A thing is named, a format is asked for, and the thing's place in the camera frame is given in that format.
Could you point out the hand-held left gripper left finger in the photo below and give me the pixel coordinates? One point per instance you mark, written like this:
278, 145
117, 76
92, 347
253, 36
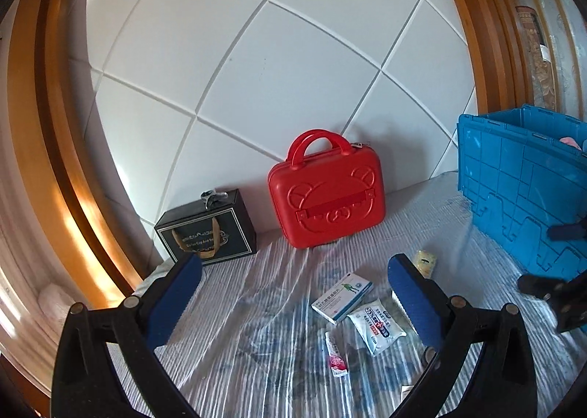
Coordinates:
176, 303

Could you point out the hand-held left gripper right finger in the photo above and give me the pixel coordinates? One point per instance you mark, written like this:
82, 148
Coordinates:
415, 308

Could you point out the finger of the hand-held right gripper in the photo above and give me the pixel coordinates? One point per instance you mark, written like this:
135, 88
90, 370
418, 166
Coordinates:
567, 231
534, 285

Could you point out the blue plastic crate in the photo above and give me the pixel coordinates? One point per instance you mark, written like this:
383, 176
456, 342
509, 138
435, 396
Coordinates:
513, 179

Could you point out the white wet wipes pack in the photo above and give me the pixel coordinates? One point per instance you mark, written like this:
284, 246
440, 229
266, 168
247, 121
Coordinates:
376, 326

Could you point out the small yellow box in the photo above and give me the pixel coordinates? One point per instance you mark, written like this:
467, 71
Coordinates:
425, 263

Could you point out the white blue medicine box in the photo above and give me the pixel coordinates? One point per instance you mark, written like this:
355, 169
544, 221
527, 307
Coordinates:
341, 298

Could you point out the black gift box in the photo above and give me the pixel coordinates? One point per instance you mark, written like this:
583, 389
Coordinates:
206, 230

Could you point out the white paper scrap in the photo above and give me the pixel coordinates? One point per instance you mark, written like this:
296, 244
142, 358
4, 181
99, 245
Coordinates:
407, 393

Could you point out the pink plush toy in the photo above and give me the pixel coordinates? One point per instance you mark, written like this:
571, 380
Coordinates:
571, 142

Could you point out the small pink ointment tube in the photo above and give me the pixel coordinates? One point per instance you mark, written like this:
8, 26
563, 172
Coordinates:
337, 356

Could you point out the red hard-shell suitcase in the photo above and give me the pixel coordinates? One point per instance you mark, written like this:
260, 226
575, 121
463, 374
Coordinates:
325, 202

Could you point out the pale curtain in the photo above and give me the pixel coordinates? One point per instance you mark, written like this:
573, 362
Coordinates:
18, 239

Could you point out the white padded headboard panel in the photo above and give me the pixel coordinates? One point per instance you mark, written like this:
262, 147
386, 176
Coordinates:
275, 55

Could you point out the wooden headboard frame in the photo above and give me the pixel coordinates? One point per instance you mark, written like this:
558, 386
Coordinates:
46, 124

